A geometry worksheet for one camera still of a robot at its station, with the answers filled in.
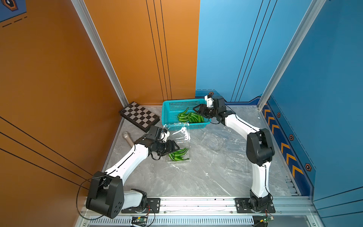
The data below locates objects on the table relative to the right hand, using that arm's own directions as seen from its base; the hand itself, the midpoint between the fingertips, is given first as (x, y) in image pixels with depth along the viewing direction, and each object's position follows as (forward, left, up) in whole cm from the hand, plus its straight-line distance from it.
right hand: (195, 109), depth 93 cm
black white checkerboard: (+6, +43, -14) cm, 45 cm away
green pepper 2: (+6, +1, -16) cm, 17 cm away
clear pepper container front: (-25, +9, -18) cm, 32 cm away
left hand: (-24, +12, -7) cm, 28 cm away
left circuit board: (-59, +30, -22) cm, 69 cm away
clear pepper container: (-13, -14, -20) cm, 27 cm away
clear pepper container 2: (-31, -25, -19) cm, 44 cm away
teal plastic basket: (+16, +19, -15) cm, 29 cm away
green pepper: (+7, +8, -14) cm, 18 cm away
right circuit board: (-58, -34, -20) cm, 70 cm away
